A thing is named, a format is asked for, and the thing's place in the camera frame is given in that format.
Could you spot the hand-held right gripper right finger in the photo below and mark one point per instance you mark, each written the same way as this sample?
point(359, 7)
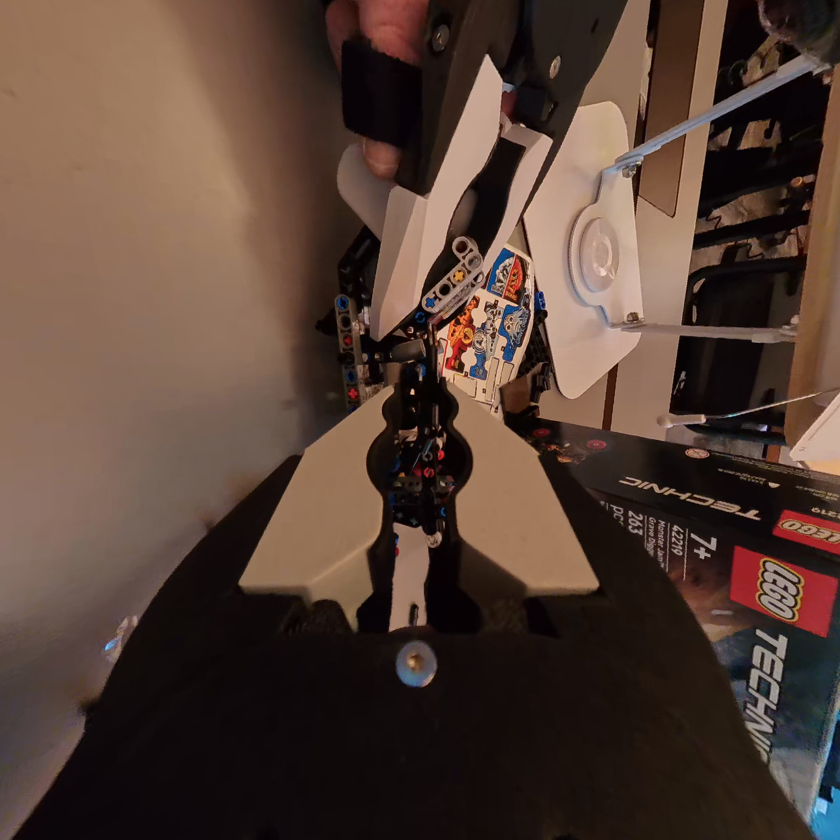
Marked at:
point(518, 525)

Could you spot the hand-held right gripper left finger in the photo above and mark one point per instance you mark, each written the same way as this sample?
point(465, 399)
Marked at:
point(315, 525)

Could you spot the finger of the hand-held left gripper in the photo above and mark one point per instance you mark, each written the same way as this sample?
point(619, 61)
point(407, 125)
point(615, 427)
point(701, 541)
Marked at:
point(420, 249)
point(528, 170)

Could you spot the toy car chassis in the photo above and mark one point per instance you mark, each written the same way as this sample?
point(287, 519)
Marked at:
point(420, 472)

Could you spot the dark desk cover panel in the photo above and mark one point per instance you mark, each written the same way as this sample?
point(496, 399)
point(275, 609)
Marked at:
point(673, 98)

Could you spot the grey desk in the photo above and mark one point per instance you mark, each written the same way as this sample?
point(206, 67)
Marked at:
point(164, 328)

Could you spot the colourful sticker sheet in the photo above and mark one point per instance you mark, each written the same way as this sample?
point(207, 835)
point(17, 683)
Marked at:
point(485, 328)

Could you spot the white book stand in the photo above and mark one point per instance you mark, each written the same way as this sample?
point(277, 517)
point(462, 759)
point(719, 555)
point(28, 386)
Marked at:
point(600, 256)

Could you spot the black toy set box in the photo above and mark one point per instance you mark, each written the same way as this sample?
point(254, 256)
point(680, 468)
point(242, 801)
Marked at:
point(722, 525)

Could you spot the clear plastic scrap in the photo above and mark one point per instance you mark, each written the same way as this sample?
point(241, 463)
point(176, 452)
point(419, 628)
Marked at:
point(119, 635)

